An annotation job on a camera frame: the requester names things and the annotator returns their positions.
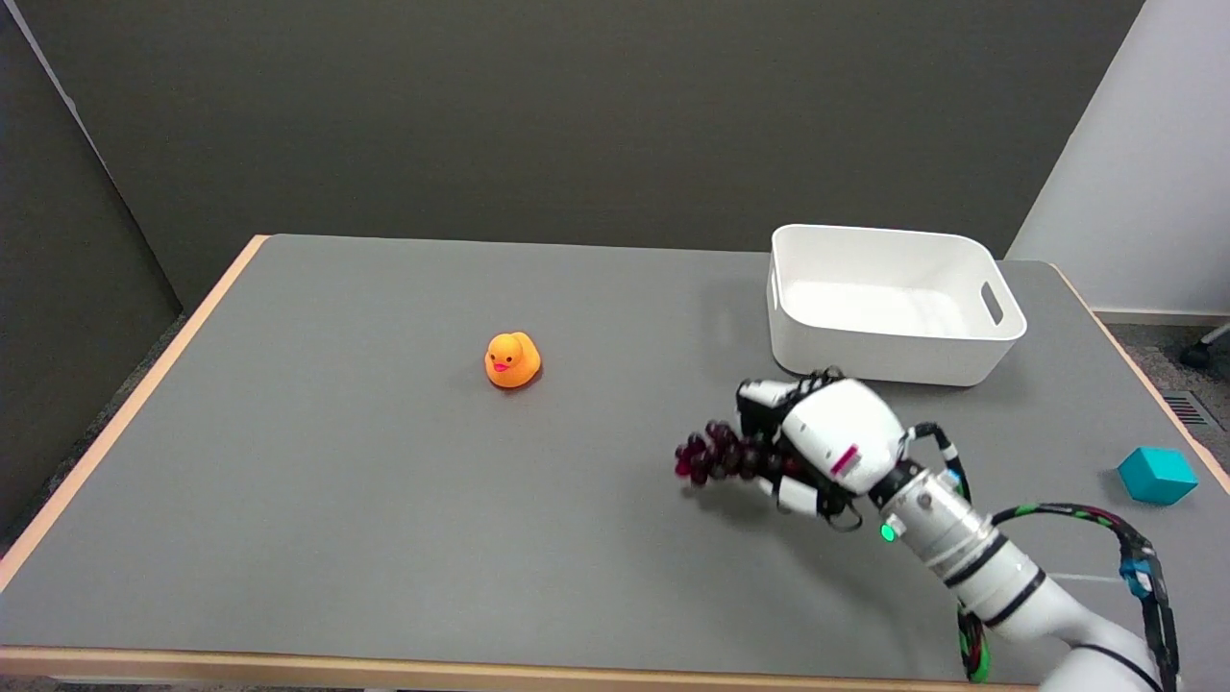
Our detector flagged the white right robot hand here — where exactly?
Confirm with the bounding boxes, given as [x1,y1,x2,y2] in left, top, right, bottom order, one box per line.
[735,366,910,531]

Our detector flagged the dark purple grape bunch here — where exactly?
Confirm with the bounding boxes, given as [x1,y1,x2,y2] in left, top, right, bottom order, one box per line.
[674,420,806,486]

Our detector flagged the white plastic bin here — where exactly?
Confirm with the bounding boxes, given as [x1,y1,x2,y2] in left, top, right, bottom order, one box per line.
[766,224,1028,388]

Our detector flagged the yellow rubber duck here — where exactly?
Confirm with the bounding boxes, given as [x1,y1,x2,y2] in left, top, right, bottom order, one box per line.
[483,332,543,390]

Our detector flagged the teal cube block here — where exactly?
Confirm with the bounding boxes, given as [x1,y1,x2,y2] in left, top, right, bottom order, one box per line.
[1117,446,1199,507]

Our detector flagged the floor vent grille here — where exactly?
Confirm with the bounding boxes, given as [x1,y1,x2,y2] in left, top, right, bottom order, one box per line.
[1162,389,1228,433]

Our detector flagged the black chair caster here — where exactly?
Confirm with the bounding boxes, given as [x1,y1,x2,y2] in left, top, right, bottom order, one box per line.
[1180,323,1230,372]

